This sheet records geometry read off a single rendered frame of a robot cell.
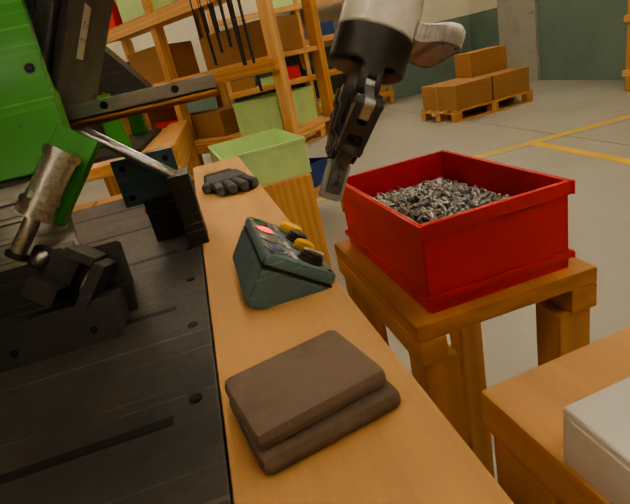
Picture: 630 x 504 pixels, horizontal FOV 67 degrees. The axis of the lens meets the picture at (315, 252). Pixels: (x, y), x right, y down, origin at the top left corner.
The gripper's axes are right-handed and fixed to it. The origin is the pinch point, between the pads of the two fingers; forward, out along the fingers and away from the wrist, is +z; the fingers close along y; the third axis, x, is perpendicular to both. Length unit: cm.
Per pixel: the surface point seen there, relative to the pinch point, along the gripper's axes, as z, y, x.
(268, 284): 11.6, 0.4, -3.6
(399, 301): 12.5, -12.6, 15.4
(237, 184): 4, -53, -9
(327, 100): -62, -289, 34
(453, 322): 12.3, -6.1, 20.3
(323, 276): 9.6, -0.1, 1.7
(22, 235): 13.7, -4.6, -28.5
